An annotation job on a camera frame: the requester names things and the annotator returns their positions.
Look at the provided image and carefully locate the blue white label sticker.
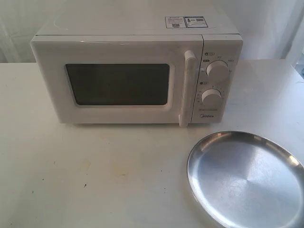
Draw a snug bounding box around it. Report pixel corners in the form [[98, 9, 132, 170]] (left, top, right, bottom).
[[165, 16, 208, 29]]

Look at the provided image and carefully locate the white microwave door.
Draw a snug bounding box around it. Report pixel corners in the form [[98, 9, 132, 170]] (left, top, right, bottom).
[[31, 35, 204, 127]]

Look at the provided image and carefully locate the round stainless steel plate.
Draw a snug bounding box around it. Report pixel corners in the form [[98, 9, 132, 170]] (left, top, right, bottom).
[[187, 131, 304, 228]]

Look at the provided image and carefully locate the upper white control knob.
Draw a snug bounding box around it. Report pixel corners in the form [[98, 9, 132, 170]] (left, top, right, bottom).
[[206, 60, 229, 80]]

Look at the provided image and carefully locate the white control knob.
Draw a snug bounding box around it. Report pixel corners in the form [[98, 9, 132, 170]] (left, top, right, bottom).
[[206, 60, 229, 80], [201, 89, 222, 107]]

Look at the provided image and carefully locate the white curtain backdrop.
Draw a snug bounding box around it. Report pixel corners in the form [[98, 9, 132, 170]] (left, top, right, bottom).
[[0, 0, 304, 63]]

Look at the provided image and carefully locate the white microwave oven body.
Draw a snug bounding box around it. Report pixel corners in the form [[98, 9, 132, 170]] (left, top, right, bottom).
[[34, 6, 243, 125]]

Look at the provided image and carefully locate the lower white control knob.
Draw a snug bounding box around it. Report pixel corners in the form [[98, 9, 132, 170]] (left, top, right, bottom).
[[201, 89, 222, 107]]

